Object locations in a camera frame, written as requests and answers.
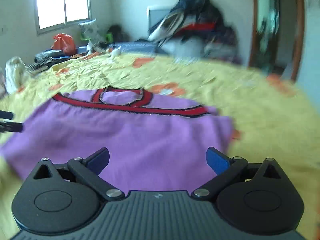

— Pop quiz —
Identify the purple sweater red trim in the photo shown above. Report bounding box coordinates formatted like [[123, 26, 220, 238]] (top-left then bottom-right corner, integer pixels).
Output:
[[1, 87, 234, 192]]

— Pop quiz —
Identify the pile of assorted clothes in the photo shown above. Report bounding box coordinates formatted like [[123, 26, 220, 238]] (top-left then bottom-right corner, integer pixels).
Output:
[[148, 0, 241, 64]]

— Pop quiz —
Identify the white plastic bag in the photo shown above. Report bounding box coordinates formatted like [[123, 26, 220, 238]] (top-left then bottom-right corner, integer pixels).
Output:
[[5, 56, 29, 94]]

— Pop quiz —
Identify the yellow carrot print bedspread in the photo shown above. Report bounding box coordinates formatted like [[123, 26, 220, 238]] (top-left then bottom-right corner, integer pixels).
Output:
[[1, 53, 319, 239]]

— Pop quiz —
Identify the black white patterned cloth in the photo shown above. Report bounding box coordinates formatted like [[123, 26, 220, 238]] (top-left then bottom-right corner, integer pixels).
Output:
[[25, 49, 65, 75]]

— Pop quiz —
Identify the blue quilted blanket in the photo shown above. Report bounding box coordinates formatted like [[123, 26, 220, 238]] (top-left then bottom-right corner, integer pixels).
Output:
[[35, 41, 168, 63]]

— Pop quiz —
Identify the orange plastic bag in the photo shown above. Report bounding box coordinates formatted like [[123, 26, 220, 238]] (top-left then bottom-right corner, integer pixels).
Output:
[[52, 34, 76, 56]]

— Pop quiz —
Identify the white plush toy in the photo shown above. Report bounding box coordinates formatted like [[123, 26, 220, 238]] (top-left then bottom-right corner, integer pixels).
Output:
[[110, 46, 121, 59]]

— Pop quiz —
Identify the patterned white pillow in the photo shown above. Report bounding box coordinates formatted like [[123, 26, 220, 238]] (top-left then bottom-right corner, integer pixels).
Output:
[[78, 19, 103, 44]]

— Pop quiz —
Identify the green plastic stool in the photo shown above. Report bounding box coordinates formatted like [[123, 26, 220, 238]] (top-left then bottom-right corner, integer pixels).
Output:
[[80, 33, 114, 43]]

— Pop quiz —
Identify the wooden door frame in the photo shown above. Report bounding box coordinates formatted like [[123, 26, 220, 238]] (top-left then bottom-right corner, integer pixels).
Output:
[[249, 0, 305, 82]]

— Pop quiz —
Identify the window with metal frame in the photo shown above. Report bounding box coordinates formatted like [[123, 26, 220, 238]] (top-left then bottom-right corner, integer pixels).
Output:
[[34, 0, 92, 35]]

